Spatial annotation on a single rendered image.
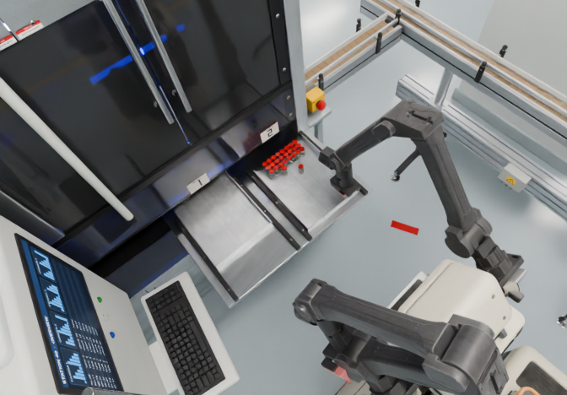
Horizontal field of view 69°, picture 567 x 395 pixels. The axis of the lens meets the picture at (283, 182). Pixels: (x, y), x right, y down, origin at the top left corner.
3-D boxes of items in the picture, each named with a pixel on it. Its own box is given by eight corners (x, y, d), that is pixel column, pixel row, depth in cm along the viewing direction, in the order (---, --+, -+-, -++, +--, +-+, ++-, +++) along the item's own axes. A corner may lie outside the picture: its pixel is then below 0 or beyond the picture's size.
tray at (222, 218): (170, 207, 166) (167, 202, 163) (223, 169, 173) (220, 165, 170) (218, 269, 151) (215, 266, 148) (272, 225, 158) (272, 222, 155)
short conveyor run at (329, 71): (295, 120, 187) (293, 96, 173) (274, 100, 193) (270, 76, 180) (402, 43, 204) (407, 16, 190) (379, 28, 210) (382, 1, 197)
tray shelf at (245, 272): (161, 216, 167) (159, 214, 165) (294, 121, 184) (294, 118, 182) (229, 309, 146) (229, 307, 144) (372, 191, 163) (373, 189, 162)
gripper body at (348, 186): (342, 172, 156) (341, 159, 150) (361, 187, 150) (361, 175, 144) (329, 182, 154) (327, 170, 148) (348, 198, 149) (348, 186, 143)
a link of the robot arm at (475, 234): (487, 263, 108) (499, 250, 110) (467, 234, 106) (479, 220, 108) (461, 258, 117) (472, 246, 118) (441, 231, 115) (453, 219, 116)
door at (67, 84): (63, 231, 127) (-113, 107, 77) (189, 146, 139) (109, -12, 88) (64, 233, 127) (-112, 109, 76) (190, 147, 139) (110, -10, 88)
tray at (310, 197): (254, 175, 170) (252, 170, 167) (302, 139, 176) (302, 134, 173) (308, 233, 155) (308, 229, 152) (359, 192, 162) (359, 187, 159)
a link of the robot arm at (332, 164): (336, 164, 135) (353, 148, 137) (311, 146, 141) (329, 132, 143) (338, 184, 144) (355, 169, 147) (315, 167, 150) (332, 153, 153)
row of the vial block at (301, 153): (269, 176, 169) (267, 170, 165) (303, 151, 173) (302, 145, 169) (272, 180, 168) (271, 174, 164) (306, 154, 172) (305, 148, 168)
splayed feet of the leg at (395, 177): (386, 176, 263) (389, 165, 251) (440, 132, 276) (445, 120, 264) (396, 185, 260) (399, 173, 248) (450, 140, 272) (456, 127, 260)
